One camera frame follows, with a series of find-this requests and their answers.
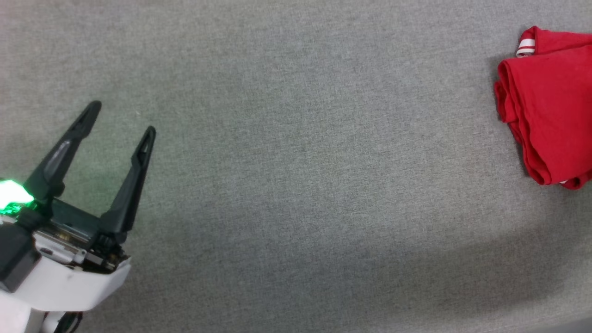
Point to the red and white garment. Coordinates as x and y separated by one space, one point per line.
550 106

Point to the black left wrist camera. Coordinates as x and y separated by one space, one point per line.
16 254

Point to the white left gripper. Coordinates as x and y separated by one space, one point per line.
74 277

